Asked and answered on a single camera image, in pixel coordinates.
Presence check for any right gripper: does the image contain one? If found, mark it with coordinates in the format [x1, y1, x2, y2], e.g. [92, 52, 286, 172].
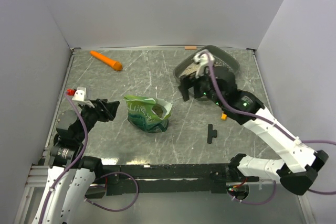
[178, 69, 225, 108]

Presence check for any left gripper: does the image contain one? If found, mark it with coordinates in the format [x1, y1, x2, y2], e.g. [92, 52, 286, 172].
[75, 98, 120, 142]

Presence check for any green litter bag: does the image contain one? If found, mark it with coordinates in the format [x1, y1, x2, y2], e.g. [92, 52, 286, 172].
[124, 95, 172, 133]

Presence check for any yellow plastic scoop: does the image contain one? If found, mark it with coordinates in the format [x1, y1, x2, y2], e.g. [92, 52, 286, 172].
[221, 113, 227, 121]

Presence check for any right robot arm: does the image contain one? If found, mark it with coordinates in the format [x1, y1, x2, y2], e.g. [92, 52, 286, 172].
[178, 67, 329, 195]

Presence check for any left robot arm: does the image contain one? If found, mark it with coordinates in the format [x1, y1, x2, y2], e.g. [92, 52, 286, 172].
[33, 95, 120, 223]

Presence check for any litter granules pile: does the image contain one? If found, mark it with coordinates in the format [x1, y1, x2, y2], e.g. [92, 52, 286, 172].
[179, 60, 229, 77]

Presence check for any grey litter box tray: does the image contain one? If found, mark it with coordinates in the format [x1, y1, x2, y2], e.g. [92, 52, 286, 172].
[173, 45, 241, 102]

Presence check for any brown tape piece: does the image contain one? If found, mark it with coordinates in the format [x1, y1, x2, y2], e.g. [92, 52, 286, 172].
[184, 46, 197, 50]

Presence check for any orange carrot toy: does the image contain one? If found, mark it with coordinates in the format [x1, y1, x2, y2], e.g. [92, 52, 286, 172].
[90, 51, 122, 71]

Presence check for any black T-shaped part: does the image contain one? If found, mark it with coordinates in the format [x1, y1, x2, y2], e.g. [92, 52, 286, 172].
[207, 124, 217, 144]

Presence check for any black base bar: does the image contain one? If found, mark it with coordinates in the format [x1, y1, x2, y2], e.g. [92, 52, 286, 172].
[78, 155, 259, 198]

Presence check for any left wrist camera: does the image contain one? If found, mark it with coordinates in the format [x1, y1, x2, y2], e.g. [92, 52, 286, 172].
[67, 87, 94, 107]

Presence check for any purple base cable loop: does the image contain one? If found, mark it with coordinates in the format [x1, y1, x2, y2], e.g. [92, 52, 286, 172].
[82, 173, 139, 212]

